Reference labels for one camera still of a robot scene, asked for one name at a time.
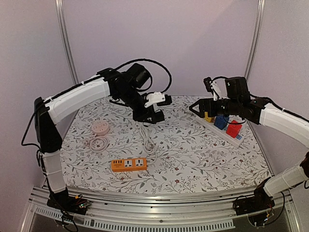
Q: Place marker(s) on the right aluminium frame post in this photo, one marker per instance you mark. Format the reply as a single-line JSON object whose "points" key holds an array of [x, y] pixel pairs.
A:
{"points": [[256, 36]]}

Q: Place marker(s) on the floral table mat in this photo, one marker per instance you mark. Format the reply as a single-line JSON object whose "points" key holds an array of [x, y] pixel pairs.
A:
{"points": [[189, 158]]}

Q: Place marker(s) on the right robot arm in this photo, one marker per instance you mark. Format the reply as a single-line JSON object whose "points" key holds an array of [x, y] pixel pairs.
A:
{"points": [[260, 111]]}

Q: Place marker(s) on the red cube socket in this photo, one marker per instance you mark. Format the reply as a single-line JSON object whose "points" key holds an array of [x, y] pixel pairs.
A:
{"points": [[233, 128]]}

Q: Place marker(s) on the white multicolour power strip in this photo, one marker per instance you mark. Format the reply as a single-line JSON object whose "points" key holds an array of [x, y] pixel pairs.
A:
{"points": [[236, 142]]}

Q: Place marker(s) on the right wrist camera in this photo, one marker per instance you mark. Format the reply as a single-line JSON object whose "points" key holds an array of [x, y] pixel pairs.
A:
{"points": [[212, 87]]}

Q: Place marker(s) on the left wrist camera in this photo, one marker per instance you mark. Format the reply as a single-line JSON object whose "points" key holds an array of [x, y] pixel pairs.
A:
{"points": [[158, 98]]}

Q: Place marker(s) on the left aluminium frame post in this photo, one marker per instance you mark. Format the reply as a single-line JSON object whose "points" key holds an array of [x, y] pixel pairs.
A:
{"points": [[65, 40]]}

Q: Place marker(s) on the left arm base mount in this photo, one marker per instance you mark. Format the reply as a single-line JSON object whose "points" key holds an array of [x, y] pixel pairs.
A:
{"points": [[63, 201]]}

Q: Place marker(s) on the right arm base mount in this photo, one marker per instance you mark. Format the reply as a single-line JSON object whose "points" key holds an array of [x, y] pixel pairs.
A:
{"points": [[257, 209]]}

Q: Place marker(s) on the pink round power strip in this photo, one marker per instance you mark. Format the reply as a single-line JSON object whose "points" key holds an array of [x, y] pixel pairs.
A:
{"points": [[100, 128]]}

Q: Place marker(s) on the blue cube socket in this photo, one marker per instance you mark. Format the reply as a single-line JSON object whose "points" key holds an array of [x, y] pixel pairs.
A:
{"points": [[221, 121]]}

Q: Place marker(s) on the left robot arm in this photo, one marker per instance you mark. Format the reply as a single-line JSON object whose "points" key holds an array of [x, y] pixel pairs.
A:
{"points": [[109, 82]]}

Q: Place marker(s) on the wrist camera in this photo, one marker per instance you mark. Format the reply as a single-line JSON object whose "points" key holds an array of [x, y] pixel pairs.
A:
{"points": [[158, 98], [212, 87]]}

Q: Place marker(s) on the yellow cube socket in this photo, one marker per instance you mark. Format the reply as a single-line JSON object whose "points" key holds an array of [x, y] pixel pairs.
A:
{"points": [[208, 118]]}

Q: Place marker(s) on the front aluminium rail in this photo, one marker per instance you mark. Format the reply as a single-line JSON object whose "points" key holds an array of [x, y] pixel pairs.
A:
{"points": [[186, 212]]}

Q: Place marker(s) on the aluminium frame post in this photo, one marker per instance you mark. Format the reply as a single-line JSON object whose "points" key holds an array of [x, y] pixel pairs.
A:
{"points": [[65, 40], [256, 36]]}

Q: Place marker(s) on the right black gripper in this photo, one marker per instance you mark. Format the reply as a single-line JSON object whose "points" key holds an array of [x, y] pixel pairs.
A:
{"points": [[206, 106]]}

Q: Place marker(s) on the orange power strip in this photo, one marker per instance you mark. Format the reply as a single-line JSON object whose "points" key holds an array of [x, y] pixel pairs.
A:
{"points": [[129, 165]]}

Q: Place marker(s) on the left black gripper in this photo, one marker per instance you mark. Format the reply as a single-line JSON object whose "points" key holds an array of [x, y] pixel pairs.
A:
{"points": [[150, 113]]}

